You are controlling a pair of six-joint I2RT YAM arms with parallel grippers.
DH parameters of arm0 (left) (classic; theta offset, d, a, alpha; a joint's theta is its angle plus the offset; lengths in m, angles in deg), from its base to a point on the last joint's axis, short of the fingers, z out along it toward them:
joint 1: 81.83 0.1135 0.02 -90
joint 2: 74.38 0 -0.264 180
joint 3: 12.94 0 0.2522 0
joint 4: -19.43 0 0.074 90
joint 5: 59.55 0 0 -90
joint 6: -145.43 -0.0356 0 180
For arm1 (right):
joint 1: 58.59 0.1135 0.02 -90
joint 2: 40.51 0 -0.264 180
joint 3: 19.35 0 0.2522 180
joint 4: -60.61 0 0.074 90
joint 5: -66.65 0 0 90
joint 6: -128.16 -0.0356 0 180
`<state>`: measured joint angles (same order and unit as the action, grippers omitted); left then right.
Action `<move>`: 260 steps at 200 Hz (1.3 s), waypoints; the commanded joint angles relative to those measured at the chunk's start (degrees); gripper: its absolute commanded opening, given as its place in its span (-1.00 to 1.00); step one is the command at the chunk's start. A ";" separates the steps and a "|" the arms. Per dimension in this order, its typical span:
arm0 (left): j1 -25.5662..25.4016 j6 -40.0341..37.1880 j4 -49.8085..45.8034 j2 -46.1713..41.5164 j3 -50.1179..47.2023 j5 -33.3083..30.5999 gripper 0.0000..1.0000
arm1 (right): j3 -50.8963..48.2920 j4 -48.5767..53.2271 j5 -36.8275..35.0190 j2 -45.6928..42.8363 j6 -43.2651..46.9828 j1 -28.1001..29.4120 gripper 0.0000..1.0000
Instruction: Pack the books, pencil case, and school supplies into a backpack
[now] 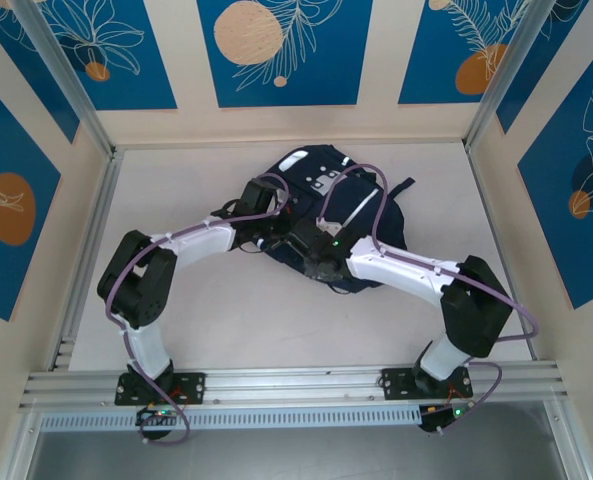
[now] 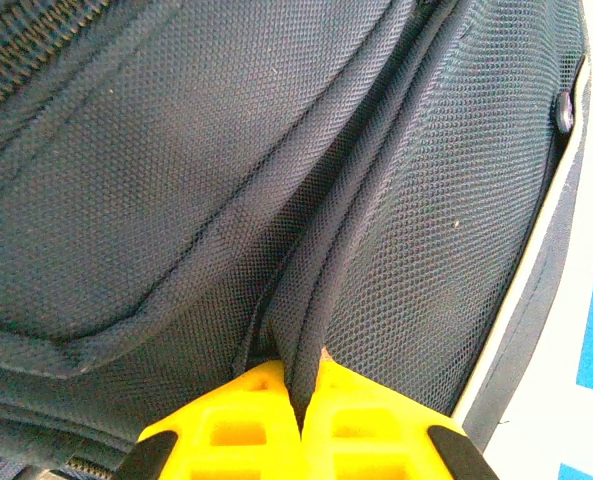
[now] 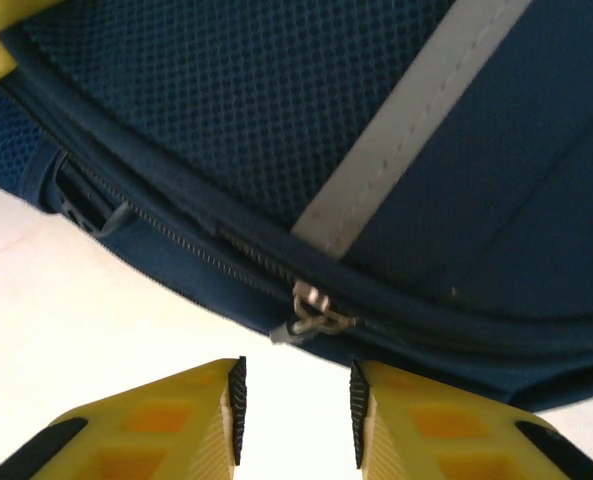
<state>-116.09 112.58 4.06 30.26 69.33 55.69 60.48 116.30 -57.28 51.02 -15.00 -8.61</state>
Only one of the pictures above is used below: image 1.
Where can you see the navy blue backpack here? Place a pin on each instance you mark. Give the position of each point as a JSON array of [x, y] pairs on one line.
[[376, 225]]

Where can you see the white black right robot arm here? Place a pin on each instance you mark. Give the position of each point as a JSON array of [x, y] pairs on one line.
[[476, 310]]

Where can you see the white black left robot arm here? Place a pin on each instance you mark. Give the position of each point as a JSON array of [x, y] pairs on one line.
[[141, 285]]

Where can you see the small circuit board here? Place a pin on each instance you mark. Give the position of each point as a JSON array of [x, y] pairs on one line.
[[158, 414], [441, 417]]

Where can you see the grey metal shelf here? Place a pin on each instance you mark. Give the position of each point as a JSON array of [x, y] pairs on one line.
[[296, 457]]

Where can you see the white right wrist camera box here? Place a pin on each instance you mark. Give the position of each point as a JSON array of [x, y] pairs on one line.
[[330, 225]]

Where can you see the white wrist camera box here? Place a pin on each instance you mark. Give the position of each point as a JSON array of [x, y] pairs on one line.
[[282, 199], [330, 225]]

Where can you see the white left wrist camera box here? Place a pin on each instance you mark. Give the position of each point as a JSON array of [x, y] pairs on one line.
[[282, 199]]

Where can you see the aluminium mounting rail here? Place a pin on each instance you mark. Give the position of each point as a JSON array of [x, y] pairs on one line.
[[296, 385]]

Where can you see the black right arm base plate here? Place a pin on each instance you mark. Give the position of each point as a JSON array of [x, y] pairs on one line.
[[396, 382]]

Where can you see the aluminium side rail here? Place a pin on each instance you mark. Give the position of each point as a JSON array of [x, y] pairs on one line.
[[482, 186], [98, 210]]

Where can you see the blue floral wall panel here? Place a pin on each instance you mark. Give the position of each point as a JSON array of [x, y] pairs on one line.
[[326, 75], [426, 60], [6, 150], [551, 200], [566, 56], [26, 65], [141, 75]]

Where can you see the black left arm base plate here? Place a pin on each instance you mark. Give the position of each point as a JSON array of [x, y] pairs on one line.
[[196, 387]]

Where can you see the aluminium frame post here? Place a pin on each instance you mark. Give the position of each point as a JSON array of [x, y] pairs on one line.
[[66, 75], [521, 75]]

